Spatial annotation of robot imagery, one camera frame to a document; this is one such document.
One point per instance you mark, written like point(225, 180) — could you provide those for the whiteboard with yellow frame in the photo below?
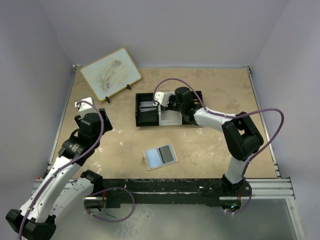
point(111, 74)

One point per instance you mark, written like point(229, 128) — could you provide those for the left black tray bin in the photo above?
point(148, 118)

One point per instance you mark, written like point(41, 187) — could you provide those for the middle white tray bin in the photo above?
point(169, 117)

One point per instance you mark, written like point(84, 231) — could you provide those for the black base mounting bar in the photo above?
point(202, 191)

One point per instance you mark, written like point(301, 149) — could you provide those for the silver cards stack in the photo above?
point(146, 106)

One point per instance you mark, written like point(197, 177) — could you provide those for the right black tray bin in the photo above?
point(191, 102)

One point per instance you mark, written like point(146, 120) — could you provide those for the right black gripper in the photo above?
point(171, 104)

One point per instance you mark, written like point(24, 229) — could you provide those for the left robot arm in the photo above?
point(37, 218)

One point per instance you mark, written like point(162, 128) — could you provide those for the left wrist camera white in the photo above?
point(85, 107)

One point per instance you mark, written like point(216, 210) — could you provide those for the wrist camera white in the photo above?
point(162, 98)
point(85, 107)

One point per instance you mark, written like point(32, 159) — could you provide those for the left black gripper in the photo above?
point(106, 120)

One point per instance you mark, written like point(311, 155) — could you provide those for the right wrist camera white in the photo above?
point(162, 98)

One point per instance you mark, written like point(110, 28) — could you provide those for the black tray bin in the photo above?
point(148, 118)
point(191, 102)

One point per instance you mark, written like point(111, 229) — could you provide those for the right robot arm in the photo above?
point(241, 135)

